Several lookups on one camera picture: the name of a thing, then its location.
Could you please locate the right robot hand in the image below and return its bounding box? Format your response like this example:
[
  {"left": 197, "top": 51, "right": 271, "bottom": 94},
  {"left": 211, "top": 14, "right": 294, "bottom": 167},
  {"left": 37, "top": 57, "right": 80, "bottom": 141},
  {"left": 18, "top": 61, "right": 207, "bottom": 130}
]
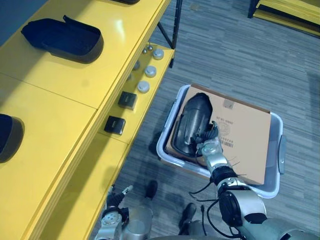
[{"left": 190, "top": 120, "right": 222, "bottom": 151}]

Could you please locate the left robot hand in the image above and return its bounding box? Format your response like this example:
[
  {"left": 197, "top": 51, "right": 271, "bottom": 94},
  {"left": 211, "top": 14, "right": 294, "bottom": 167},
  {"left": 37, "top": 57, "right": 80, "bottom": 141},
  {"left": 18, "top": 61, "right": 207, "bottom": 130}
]
[{"left": 105, "top": 184, "right": 134, "bottom": 213}]

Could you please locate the yellow metal shelf unit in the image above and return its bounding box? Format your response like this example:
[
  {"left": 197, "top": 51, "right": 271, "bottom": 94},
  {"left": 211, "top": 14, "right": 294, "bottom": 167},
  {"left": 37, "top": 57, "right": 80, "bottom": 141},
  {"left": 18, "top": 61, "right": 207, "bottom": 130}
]
[{"left": 0, "top": 0, "right": 176, "bottom": 240}]

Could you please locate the dark left robot foot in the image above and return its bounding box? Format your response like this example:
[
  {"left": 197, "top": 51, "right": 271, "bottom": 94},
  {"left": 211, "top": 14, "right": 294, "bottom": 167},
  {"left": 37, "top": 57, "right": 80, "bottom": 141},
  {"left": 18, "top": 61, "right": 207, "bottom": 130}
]
[{"left": 144, "top": 179, "right": 159, "bottom": 201}]

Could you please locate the dark robot foot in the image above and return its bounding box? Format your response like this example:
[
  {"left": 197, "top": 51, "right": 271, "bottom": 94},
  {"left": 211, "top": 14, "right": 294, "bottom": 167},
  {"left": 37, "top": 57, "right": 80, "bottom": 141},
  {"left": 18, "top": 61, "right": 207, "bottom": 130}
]
[
  {"left": 144, "top": 179, "right": 159, "bottom": 201},
  {"left": 178, "top": 202, "right": 198, "bottom": 236}
]

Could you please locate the brown cardboard box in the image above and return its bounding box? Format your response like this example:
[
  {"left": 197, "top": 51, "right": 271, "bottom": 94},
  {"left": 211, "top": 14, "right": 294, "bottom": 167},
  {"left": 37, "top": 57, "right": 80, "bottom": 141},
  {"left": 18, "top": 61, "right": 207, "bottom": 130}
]
[{"left": 163, "top": 83, "right": 272, "bottom": 186}]

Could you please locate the dark right robot foot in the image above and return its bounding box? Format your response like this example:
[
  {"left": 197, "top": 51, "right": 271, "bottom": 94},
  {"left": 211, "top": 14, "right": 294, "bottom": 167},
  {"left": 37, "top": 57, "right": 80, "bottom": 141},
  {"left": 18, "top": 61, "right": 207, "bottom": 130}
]
[{"left": 178, "top": 202, "right": 198, "bottom": 236}]

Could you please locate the small black box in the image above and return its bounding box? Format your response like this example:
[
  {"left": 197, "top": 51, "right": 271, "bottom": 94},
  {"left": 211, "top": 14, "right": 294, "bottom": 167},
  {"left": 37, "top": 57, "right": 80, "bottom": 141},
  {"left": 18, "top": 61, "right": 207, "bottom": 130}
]
[
  {"left": 103, "top": 115, "right": 127, "bottom": 136},
  {"left": 117, "top": 91, "right": 138, "bottom": 111}
]

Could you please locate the grey plastic storage bin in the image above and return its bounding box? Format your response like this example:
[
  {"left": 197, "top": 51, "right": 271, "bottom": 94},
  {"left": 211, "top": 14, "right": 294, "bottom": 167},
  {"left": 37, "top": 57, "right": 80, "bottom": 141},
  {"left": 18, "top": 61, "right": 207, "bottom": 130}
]
[{"left": 155, "top": 84, "right": 287, "bottom": 200}]

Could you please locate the silver cylinder weight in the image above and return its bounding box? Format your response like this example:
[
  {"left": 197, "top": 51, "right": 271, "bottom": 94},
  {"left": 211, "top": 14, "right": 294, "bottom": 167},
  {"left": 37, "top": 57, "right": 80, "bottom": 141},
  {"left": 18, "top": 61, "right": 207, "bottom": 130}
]
[
  {"left": 144, "top": 65, "right": 157, "bottom": 77},
  {"left": 152, "top": 48, "right": 165, "bottom": 60},
  {"left": 137, "top": 80, "right": 151, "bottom": 94}
]

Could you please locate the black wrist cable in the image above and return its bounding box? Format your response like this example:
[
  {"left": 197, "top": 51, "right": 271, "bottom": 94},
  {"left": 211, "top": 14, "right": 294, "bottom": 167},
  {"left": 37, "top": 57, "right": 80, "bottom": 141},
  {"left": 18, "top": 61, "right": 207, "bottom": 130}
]
[{"left": 188, "top": 179, "right": 242, "bottom": 240}]

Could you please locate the black shelf frame post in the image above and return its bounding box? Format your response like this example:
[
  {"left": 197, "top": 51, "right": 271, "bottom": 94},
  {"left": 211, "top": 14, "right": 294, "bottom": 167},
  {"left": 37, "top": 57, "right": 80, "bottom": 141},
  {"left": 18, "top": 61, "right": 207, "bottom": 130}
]
[{"left": 156, "top": 0, "right": 184, "bottom": 69}]

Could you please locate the yellow shelf with black frame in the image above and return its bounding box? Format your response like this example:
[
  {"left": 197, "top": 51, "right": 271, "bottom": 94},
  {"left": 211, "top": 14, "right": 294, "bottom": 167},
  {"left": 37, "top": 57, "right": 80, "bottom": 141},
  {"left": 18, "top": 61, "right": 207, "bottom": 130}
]
[{"left": 247, "top": 0, "right": 320, "bottom": 39}]

